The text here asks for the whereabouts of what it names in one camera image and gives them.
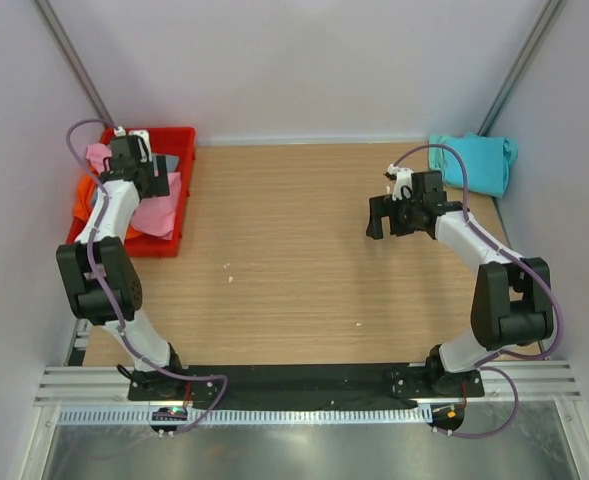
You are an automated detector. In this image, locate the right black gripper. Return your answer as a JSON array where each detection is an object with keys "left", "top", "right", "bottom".
[{"left": 367, "top": 192, "right": 423, "bottom": 240}]

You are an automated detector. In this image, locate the pink t shirt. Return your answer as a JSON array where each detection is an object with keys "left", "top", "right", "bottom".
[{"left": 73, "top": 143, "right": 182, "bottom": 244}]

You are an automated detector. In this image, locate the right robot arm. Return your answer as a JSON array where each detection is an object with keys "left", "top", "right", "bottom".
[{"left": 366, "top": 166, "right": 554, "bottom": 396}]

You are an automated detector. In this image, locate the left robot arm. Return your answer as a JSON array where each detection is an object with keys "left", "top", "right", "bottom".
[{"left": 56, "top": 130, "right": 186, "bottom": 400}]

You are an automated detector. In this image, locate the grey t shirt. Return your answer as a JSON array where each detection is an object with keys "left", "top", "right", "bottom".
[{"left": 152, "top": 153, "right": 180, "bottom": 173}]

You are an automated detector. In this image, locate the red plastic bin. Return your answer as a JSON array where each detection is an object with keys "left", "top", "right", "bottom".
[{"left": 66, "top": 127, "right": 196, "bottom": 258}]

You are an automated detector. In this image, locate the orange t shirt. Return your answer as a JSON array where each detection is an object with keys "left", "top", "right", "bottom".
[{"left": 73, "top": 174, "right": 96, "bottom": 222}]

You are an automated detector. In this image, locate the teal folded t shirt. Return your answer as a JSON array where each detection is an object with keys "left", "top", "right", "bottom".
[{"left": 428, "top": 133, "right": 518, "bottom": 198}]

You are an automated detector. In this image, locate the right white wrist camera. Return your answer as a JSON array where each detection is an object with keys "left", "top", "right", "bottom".
[{"left": 385, "top": 164, "right": 413, "bottom": 201}]

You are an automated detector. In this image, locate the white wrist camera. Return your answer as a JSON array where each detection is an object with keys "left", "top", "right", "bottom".
[
  {"left": 110, "top": 127, "right": 152, "bottom": 162},
  {"left": 385, "top": 164, "right": 413, "bottom": 201}
]

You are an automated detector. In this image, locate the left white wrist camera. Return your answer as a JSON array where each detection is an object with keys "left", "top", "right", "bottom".
[{"left": 110, "top": 127, "right": 152, "bottom": 162}]

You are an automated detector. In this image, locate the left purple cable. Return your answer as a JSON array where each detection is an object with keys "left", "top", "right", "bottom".
[{"left": 67, "top": 118, "right": 229, "bottom": 434}]

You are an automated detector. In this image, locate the purple cable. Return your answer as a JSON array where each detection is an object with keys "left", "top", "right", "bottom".
[
  {"left": 67, "top": 118, "right": 229, "bottom": 434},
  {"left": 392, "top": 143, "right": 561, "bottom": 440}
]

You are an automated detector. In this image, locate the left corner metal post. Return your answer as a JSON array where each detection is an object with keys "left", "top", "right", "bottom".
[{"left": 32, "top": 0, "right": 114, "bottom": 123}]

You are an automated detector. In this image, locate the corner metal post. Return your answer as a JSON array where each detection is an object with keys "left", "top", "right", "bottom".
[
  {"left": 476, "top": 0, "right": 567, "bottom": 137},
  {"left": 32, "top": 0, "right": 114, "bottom": 123}
]

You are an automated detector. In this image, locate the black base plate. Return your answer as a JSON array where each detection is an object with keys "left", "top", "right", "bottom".
[{"left": 127, "top": 362, "right": 486, "bottom": 402}]

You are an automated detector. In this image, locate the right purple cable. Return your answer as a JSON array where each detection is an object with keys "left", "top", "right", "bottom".
[{"left": 392, "top": 143, "right": 561, "bottom": 440}]

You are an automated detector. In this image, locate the right corner metal post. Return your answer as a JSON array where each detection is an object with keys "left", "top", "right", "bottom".
[{"left": 476, "top": 0, "right": 567, "bottom": 137}]

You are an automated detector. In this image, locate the slotted cable duct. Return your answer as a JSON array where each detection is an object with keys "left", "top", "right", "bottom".
[{"left": 57, "top": 404, "right": 432, "bottom": 427}]

